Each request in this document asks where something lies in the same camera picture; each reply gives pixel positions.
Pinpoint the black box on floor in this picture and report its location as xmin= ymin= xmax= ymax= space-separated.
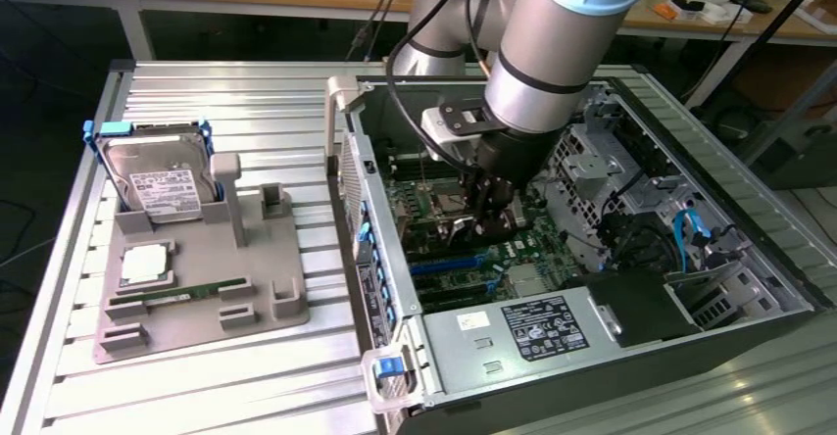
xmin=750 ymin=123 xmax=837 ymax=191

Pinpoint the silver chipset heat sink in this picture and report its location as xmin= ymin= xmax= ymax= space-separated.
xmin=506 ymin=264 xmax=550 ymax=295

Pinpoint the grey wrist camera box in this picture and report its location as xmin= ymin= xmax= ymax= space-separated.
xmin=419 ymin=103 xmax=498 ymax=162

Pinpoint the hard disk with blue carrier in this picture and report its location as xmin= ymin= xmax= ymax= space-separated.
xmin=83 ymin=118 xmax=227 ymax=225

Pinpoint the green motherboard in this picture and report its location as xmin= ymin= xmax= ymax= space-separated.
xmin=382 ymin=153 xmax=590 ymax=312

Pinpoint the orange and white box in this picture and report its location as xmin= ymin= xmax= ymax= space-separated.
xmin=650 ymin=0 xmax=746 ymax=25

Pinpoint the green RAM stick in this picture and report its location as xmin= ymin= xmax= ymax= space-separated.
xmin=123 ymin=279 xmax=240 ymax=307

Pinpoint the black fan shroud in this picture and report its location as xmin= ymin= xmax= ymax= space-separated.
xmin=585 ymin=270 xmax=705 ymax=349

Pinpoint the grey parts rack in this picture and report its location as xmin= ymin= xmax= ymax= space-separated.
xmin=91 ymin=152 xmax=312 ymax=365

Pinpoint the metal disk bay cage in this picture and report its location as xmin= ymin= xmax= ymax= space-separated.
xmin=551 ymin=121 xmax=662 ymax=220

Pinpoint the blue expansion slot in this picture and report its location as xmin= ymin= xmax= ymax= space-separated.
xmin=409 ymin=253 xmax=495 ymax=277

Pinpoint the silver CPU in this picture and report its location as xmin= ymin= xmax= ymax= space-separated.
xmin=120 ymin=246 xmax=172 ymax=284

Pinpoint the blue wire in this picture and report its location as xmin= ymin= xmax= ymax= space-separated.
xmin=673 ymin=208 xmax=712 ymax=274

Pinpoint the hanging thin cable with connector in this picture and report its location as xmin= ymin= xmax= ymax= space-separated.
xmin=346 ymin=0 xmax=402 ymax=60

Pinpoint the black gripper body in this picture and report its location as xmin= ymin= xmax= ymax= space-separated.
xmin=474 ymin=128 xmax=561 ymax=186

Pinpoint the black tripod pole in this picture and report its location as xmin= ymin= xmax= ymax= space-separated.
xmin=682 ymin=0 xmax=829 ymax=108

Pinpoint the black wire bundle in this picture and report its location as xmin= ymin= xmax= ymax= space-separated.
xmin=598 ymin=212 xmax=685 ymax=274

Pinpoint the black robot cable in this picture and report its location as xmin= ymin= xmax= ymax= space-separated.
xmin=383 ymin=0 xmax=489 ymax=171

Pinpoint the open black PC case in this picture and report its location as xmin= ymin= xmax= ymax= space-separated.
xmin=324 ymin=74 xmax=837 ymax=435

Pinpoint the grey power supply unit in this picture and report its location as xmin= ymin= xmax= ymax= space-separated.
xmin=421 ymin=287 xmax=619 ymax=397

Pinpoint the CPU socket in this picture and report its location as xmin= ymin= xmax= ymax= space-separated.
xmin=423 ymin=182 xmax=470 ymax=216

